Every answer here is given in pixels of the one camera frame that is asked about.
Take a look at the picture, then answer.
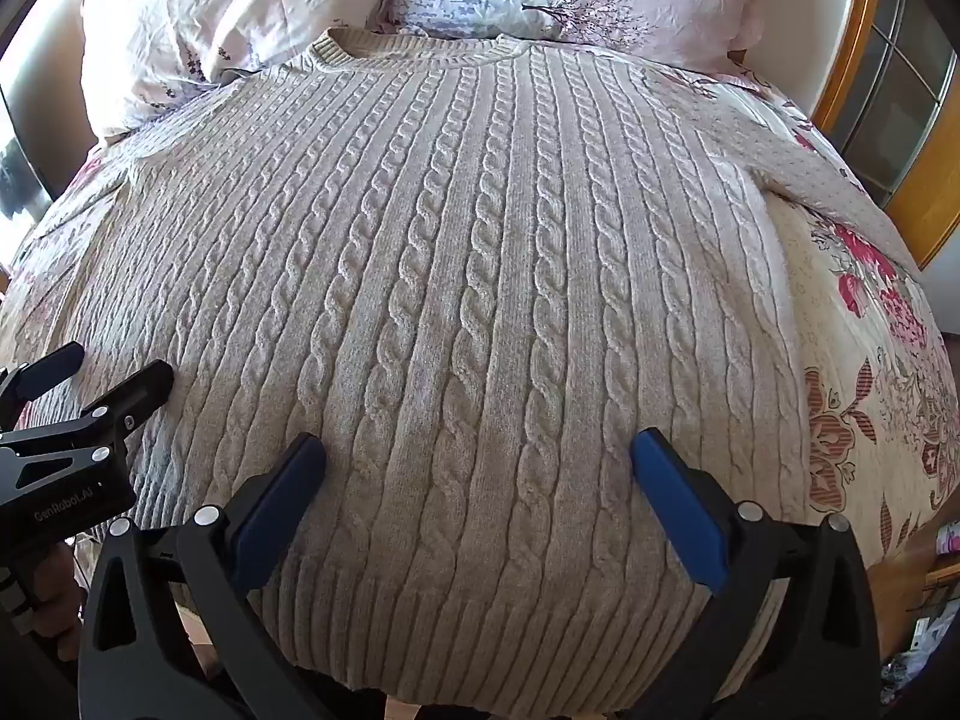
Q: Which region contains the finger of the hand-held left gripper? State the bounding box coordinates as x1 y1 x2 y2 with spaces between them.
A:
0 342 86 412
0 360 176 496

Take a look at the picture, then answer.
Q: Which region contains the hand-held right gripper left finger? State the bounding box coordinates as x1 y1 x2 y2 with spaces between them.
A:
75 431 331 720

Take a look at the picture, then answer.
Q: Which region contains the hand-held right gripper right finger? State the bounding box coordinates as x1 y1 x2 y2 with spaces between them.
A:
630 427 882 720

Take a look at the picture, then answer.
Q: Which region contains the beige cable-knit sweater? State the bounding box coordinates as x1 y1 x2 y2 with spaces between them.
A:
15 26 910 700

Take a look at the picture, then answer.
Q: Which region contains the person's left hand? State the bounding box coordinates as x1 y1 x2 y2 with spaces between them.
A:
31 562 89 662

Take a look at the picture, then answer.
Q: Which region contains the dark object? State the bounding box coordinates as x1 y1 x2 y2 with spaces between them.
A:
0 75 47 220

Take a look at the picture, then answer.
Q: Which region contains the floral bed sheet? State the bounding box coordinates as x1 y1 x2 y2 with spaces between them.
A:
0 60 960 578

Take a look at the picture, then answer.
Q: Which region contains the pink floral pillow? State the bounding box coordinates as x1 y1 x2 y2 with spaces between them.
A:
79 0 400 142

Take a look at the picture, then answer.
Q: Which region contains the wooden framed glass door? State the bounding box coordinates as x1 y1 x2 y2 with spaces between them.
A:
814 0 960 271

